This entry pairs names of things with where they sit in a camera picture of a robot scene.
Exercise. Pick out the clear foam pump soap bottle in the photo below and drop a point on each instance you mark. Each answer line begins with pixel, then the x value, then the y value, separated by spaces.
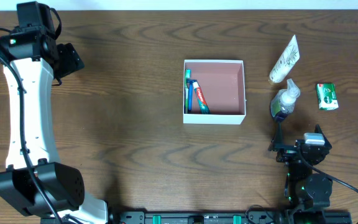
pixel 283 103

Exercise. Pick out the green soap bar packet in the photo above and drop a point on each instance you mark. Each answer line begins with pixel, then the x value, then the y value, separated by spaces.
pixel 327 99

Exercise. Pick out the red green toothpaste tube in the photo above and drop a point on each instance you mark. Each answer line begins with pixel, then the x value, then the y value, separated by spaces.
pixel 201 99

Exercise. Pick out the white box pink interior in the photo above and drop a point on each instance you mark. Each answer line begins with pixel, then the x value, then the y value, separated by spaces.
pixel 222 83

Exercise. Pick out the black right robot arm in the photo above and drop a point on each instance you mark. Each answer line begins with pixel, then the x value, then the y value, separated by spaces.
pixel 306 190

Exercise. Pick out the blue disposable razor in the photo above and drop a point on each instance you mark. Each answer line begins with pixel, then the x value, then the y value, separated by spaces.
pixel 190 83

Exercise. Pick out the white leaf-print lotion tube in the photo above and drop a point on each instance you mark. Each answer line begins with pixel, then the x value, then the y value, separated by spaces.
pixel 286 62

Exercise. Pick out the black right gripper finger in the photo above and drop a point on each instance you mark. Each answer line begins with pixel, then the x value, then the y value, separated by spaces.
pixel 318 129
pixel 277 141

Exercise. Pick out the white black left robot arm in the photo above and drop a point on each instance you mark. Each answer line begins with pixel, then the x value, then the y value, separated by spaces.
pixel 35 182

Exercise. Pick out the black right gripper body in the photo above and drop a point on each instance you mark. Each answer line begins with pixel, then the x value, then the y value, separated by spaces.
pixel 291 150

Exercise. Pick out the green white toothbrush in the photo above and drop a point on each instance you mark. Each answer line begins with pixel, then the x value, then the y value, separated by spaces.
pixel 187 77

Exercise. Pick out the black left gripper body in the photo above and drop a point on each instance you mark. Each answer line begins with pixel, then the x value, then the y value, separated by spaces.
pixel 70 58

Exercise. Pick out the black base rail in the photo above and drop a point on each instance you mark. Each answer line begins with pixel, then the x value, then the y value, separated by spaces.
pixel 252 216

